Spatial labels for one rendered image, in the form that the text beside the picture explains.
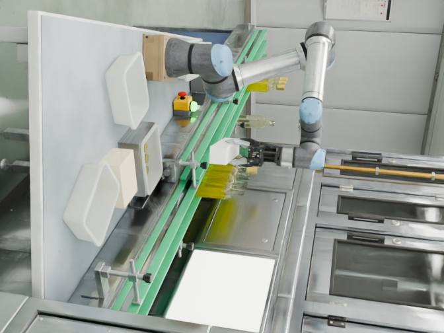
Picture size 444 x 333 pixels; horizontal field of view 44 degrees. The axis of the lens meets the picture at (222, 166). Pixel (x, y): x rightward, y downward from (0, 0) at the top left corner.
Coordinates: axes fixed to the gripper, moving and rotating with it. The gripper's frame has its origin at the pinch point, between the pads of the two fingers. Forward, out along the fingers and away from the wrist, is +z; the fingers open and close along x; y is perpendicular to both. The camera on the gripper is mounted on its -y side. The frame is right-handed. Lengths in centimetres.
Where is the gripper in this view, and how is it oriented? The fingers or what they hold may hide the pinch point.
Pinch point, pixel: (228, 150)
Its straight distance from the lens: 204.7
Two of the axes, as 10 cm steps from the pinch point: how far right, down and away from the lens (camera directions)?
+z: -9.7, -0.9, 2.1
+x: -0.5, 9.8, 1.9
